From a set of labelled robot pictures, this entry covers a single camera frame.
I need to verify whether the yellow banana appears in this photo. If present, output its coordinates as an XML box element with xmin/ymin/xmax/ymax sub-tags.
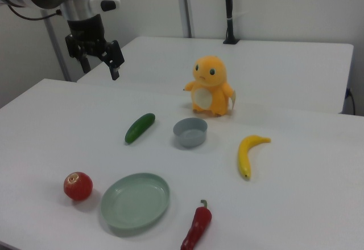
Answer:
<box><xmin>237</xmin><ymin>134</ymin><xmax>272</xmax><ymax>181</ymax></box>

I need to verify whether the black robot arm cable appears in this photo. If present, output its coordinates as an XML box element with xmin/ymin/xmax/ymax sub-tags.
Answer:
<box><xmin>5</xmin><ymin>2</ymin><xmax>63</xmax><ymax>21</ymax></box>

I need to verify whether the black camera stand pole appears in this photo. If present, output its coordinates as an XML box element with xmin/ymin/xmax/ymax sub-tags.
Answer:
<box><xmin>222</xmin><ymin>0</ymin><xmax>239</xmax><ymax>45</ymax></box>

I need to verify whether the light green plate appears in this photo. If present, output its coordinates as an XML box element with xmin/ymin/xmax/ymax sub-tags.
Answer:
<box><xmin>100</xmin><ymin>172</ymin><xmax>171</xmax><ymax>230</ymax></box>

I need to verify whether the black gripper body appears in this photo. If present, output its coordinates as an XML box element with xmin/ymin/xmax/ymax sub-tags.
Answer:
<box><xmin>67</xmin><ymin>13</ymin><xmax>113</xmax><ymax>58</ymax></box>

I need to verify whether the orange plush toy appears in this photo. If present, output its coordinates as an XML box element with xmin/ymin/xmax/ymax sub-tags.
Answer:
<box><xmin>183</xmin><ymin>55</ymin><xmax>237</xmax><ymax>117</ymax></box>

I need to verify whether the green cucumber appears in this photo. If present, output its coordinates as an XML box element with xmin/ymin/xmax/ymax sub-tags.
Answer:
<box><xmin>124</xmin><ymin>113</ymin><xmax>156</xmax><ymax>145</ymax></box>

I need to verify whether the grey round bowl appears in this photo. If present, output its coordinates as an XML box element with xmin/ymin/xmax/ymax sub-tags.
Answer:
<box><xmin>172</xmin><ymin>117</ymin><xmax>209</xmax><ymax>149</ymax></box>

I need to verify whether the grey metal frame post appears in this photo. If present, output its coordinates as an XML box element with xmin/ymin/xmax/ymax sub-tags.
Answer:
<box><xmin>39</xmin><ymin>9</ymin><xmax>72</xmax><ymax>82</ymax></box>
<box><xmin>175</xmin><ymin>0</ymin><xmax>192</xmax><ymax>38</ymax></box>

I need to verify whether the white rectangular table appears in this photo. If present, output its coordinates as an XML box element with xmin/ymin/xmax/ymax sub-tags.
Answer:
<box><xmin>76</xmin><ymin>35</ymin><xmax>355</xmax><ymax>114</ymax></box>

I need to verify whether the red chili pepper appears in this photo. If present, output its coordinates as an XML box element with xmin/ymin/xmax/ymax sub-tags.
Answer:
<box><xmin>180</xmin><ymin>199</ymin><xmax>213</xmax><ymax>250</ymax></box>

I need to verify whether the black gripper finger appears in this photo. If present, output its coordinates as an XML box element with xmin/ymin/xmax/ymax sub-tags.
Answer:
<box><xmin>101</xmin><ymin>39</ymin><xmax>125</xmax><ymax>81</ymax></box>
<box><xmin>65</xmin><ymin>33</ymin><xmax>92</xmax><ymax>75</ymax></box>

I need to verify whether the black wall cable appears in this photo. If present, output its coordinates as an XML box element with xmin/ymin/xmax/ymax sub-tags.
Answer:
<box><xmin>346</xmin><ymin>88</ymin><xmax>357</xmax><ymax>114</ymax></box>

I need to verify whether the red tomato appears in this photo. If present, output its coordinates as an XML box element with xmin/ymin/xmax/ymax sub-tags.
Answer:
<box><xmin>63</xmin><ymin>171</ymin><xmax>94</xmax><ymax>202</ymax></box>

